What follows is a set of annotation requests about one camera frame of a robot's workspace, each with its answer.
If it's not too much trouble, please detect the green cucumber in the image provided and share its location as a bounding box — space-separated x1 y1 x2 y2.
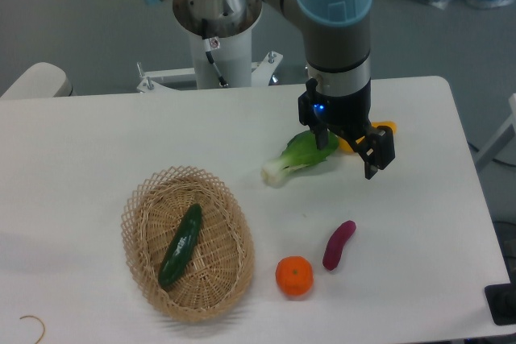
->
158 203 202 290

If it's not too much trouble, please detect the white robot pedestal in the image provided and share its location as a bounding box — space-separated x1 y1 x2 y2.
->
137 0 283 93

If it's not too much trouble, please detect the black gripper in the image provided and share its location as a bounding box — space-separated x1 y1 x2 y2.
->
298 78 395 180

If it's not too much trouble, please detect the white chair armrest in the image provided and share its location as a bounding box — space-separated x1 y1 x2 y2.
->
1 62 75 101

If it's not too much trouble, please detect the green bok choy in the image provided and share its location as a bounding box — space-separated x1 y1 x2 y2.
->
260 131 339 186

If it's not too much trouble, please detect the woven wicker basket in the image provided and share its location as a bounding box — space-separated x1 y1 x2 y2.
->
122 166 254 322

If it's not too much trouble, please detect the yellow mango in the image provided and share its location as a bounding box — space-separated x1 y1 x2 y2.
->
339 121 397 155

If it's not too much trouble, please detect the white metal frame leg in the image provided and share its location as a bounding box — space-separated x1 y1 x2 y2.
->
473 94 515 172

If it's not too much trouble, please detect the orange tangerine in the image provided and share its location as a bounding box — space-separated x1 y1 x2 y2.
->
275 256 314 297

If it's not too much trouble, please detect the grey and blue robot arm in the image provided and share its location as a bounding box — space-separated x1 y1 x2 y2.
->
146 0 395 178

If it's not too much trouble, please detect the black box at table edge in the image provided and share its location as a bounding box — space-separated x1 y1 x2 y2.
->
485 284 515 326

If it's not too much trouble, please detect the purple sweet potato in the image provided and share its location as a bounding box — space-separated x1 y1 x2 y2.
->
322 220 356 271

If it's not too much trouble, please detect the tan rubber band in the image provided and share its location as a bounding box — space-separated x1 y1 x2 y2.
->
19 315 47 342

